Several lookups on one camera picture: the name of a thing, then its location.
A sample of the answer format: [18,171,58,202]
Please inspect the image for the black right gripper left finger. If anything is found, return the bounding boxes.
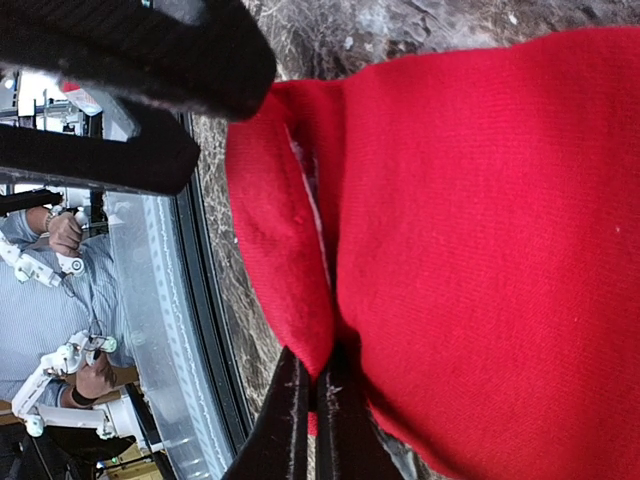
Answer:
[224,347,310,480]

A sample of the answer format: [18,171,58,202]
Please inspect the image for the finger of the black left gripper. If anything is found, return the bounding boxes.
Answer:
[1,1,276,120]
[1,99,200,195]

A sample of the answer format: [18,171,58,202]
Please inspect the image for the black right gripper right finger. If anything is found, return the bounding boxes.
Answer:
[315,345,402,480]

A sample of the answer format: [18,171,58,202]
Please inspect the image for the red santa sock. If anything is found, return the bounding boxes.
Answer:
[226,27,639,479]

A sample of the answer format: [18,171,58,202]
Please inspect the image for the person in striped shirt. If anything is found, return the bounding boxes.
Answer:
[1,207,134,408]

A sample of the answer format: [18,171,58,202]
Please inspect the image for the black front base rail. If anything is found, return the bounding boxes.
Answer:
[174,113,254,469]

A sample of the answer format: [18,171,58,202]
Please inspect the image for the white slotted cable duct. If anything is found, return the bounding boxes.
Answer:
[105,193,233,479]

